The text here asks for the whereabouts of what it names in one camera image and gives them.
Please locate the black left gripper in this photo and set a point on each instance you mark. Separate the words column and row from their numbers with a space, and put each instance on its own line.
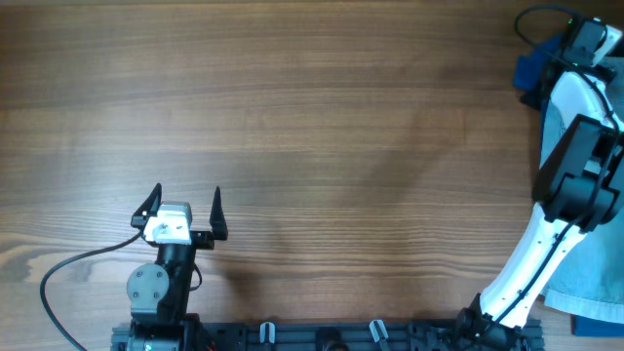
column 205, row 239

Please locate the light blue denim shorts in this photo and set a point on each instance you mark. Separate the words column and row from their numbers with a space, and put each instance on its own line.
column 589, row 281

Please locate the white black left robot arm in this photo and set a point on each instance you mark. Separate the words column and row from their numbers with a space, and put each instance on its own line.
column 159, row 291

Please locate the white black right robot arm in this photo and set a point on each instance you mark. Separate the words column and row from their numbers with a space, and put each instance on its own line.
column 578, row 188

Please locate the dark blue shirt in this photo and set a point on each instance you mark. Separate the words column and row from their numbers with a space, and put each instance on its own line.
column 536, row 74

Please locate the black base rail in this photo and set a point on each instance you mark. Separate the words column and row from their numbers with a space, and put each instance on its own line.
column 418, row 335

